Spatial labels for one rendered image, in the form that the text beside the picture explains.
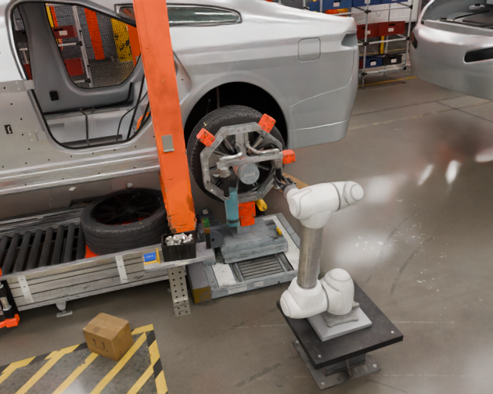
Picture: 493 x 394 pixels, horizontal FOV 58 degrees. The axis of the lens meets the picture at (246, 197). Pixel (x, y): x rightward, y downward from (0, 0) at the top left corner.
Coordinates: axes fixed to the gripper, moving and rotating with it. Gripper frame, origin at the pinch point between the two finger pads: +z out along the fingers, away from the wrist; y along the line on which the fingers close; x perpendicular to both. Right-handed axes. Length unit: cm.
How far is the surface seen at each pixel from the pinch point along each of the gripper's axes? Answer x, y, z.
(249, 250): -66, -17, 23
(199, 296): -77, -60, -2
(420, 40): 37, 221, 183
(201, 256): -38, -56, -12
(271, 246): -67, 0, 23
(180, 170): 12, -59, 8
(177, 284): -56, -73, -10
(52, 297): -65, -153, 16
